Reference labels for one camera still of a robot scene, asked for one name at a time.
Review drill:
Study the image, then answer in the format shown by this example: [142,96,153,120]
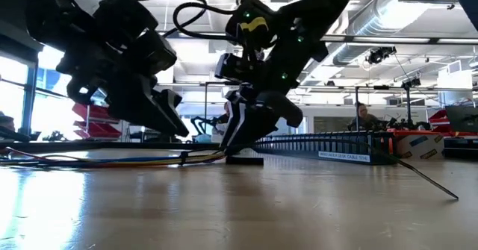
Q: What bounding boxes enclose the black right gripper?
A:
[215,22,329,156]

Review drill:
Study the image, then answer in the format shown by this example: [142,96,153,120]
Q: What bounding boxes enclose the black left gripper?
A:
[55,31,190,138]

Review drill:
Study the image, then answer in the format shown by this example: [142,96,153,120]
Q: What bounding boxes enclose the bundle of coloured cables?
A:
[93,154,225,168]

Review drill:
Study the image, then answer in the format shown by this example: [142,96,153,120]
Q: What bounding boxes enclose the black slotted cable tray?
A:
[252,130,398,166]

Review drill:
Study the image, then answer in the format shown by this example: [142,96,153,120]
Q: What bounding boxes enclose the person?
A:
[211,101,231,143]
[347,102,380,132]

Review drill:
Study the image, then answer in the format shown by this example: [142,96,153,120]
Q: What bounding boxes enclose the red shelf bins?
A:
[71,102,123,140]
[427,109,449,132]

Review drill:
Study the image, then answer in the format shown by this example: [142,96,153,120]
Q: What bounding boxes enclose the red bin with taped label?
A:
[388,128,446,160]

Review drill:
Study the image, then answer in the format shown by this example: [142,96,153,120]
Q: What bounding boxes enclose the dark monitor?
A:
[444,104,478,134]

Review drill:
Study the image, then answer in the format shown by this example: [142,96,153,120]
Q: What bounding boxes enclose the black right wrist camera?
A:
[225,0,279,52]

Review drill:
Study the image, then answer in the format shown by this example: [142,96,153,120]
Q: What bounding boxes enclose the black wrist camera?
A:
[225,0,279,52]
[92,0,160,46]

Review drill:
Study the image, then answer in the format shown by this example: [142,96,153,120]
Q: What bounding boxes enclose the black right camera cable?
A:
[173,0,264,42]

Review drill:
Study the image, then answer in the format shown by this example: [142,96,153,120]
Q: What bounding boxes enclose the black table edge frame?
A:
[0,140,225,154]

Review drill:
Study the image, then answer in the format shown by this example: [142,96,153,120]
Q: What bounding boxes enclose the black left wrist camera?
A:
[92,0,160,46]

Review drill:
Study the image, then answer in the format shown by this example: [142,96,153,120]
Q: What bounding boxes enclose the blue window post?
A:
[20,63,38,136]

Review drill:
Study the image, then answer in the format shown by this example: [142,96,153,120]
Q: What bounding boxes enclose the black ceiling camera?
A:
[365,46,397,65]

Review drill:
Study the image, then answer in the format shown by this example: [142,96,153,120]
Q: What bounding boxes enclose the silver ventilation duct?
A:
[332,0,451,66]

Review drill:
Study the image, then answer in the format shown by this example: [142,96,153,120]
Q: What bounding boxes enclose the black camera on pole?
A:
[400,77,422,131]

